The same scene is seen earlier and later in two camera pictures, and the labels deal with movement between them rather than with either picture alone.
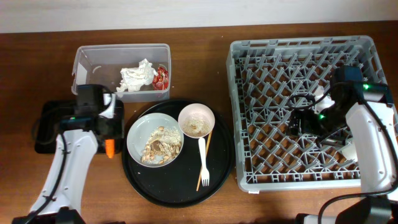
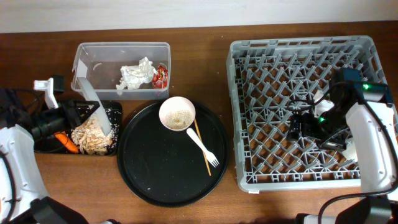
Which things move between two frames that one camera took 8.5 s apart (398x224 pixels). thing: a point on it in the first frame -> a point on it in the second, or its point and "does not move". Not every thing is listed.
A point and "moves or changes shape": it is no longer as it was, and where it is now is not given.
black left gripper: (120, 134) -> (71, 109)
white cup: (349, 152) does not move
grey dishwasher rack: (269, 78) does not move
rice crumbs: (196, 127) -> (178, 119)
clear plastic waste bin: (101, 65) does not move
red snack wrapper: (160, 81) does not move
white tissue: (132, 78) does not move
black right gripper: (305, 115) does not move
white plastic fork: (205, 175) -> (209, 155)
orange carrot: (110, 148) moves or changes shape
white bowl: (196, 121) -> (177, 113)
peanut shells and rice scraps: (163, 146) moves or changes shape
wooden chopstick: (201, 170) -> (204, 154)
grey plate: (143, 127) moves or changes shape
